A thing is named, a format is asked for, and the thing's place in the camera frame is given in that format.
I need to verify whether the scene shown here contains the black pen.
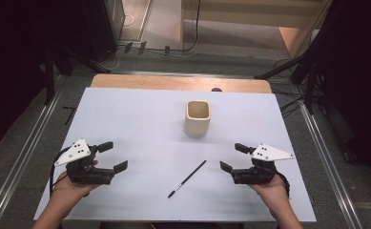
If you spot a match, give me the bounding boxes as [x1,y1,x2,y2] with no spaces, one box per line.
[167,159,207,199]

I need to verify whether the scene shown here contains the white floor cable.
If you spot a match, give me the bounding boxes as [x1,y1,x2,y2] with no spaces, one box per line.
[98,46,125,72]

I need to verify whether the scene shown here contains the cream square cup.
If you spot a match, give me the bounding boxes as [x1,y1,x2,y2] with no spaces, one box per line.
[184,99,212,138]

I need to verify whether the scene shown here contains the black metal stand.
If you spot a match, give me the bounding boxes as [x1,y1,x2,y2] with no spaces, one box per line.
[254,52,322,115]
[43,42,111,106]

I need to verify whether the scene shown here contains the light wooden furniture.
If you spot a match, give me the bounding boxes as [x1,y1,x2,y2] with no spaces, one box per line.
[180,0,334,60]

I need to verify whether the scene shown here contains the wooden table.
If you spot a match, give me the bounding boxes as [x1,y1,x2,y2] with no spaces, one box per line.
[90,73,273,94]

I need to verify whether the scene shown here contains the person's left hand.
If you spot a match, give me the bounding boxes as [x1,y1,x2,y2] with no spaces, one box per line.
[51,158,100,206]

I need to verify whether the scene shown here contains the metal floor rail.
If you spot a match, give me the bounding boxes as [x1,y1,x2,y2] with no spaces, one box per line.
[0,92,62,229]
[299,101,363,229]

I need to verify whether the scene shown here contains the dark cabinet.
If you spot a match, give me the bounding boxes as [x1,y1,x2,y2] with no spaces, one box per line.
[81,0,126,62]

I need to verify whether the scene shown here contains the person's right hand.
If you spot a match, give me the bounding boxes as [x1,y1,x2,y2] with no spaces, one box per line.
[248,173,291,209]

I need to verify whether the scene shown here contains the white table board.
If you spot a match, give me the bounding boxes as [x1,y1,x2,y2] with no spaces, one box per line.
[33,87,317,222]

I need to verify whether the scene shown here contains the black floor cables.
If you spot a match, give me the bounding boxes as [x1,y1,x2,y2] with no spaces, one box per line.
[271,88,305,119]

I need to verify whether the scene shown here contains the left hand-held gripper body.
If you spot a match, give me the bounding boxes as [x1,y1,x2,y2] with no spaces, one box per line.
[53,138,115,186]

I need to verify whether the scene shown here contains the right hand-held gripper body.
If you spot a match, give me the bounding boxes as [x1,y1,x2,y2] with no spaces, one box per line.
[230,143,296,186]

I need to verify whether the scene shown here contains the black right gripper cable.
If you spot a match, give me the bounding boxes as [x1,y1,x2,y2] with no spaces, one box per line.
[273,170,292,198]

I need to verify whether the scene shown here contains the black hanging cable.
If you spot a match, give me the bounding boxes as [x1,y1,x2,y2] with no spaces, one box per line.
[182,0,203,52]

